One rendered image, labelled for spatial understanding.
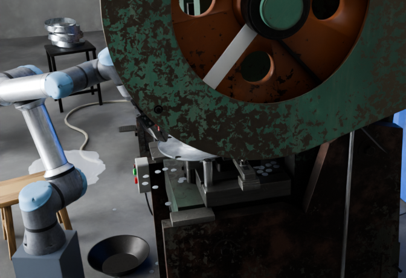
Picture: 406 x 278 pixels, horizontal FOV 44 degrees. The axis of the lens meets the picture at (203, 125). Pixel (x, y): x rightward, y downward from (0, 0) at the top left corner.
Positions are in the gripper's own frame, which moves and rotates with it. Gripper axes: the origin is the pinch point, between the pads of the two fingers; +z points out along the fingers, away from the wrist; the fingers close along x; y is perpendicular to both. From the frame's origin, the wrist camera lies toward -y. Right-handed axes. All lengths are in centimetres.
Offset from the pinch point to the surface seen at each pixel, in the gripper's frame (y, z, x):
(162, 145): -11.5, 7.6, -2.9
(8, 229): -75, 33, -94
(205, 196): 12.4, 20.4, 1.8
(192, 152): -2.3, 11.5, 5.5
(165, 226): 15.8, 20.4, -13.9
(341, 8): 30, -19, 60
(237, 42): 35, -28, 30
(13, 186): -88, 20, -83
